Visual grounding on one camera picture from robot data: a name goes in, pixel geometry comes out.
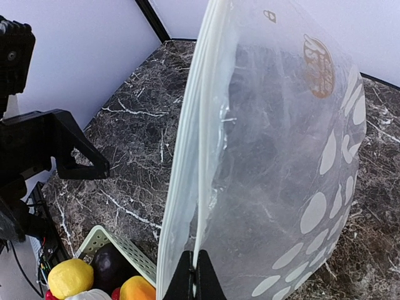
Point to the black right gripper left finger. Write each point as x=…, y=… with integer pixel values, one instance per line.
x=182, y=282

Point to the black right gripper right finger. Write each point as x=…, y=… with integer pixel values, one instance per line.
x=207, y=284

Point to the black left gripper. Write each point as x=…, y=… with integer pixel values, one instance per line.
x=31, y=142

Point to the clear dotted zip top bag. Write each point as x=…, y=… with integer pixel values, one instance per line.
x=266, y=155

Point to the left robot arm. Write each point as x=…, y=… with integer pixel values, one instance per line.
x=17, y=44

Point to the orange yellow toy mango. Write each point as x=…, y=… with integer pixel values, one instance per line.
x=137, y=288

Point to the red toy strawberry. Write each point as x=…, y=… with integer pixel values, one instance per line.
x=116, y=294

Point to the dark purple toy eggplant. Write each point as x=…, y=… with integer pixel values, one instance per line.
x=111, y=269

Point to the toy napa cabbage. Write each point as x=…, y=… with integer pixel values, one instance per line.
x=93, y=294

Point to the pale green plastic basket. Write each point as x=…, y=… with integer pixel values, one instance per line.
x=99, y=236

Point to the yellow toy lemon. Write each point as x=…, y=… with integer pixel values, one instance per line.
x=70, y=277

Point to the red toy bell pepper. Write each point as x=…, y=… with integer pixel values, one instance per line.
x=50, y=296

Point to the black left corner frame post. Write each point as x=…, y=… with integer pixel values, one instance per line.
x=153, y=20

